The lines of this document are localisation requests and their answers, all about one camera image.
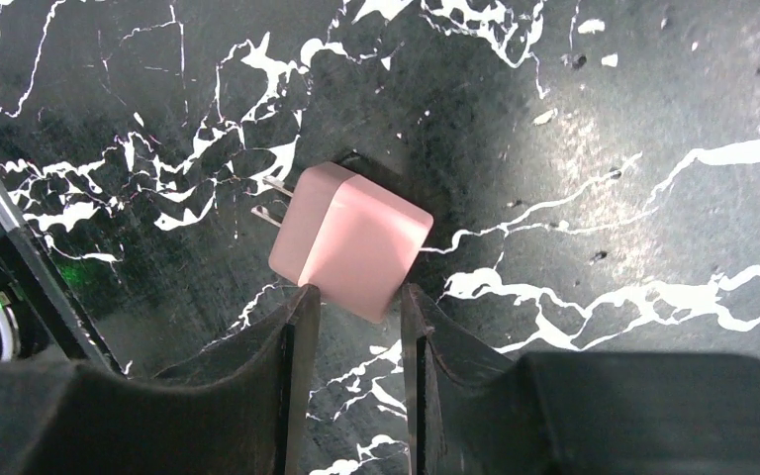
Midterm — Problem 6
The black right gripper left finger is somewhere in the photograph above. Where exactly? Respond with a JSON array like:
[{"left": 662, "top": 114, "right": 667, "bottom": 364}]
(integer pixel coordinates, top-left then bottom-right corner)
[{"left": 0, "top": 285, "right": 321, "bottom": 474}]

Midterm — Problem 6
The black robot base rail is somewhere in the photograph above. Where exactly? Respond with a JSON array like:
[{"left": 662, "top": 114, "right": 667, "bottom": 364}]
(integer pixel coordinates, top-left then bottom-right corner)
[{"left": 0, "top": 180, "right": 122, "bottom": 373}]

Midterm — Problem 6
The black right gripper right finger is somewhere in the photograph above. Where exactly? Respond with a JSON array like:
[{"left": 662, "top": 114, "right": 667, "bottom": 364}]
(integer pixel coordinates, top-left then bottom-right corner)
[{"left": 401, "top": 284, "right": 760, "bottom": 474}]

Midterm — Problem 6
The pink plug adapter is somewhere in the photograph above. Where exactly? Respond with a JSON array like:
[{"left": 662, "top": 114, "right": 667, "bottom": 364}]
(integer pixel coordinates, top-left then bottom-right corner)
[{"left": 252, "top": 162, "right": 434, "bottom": 324}]

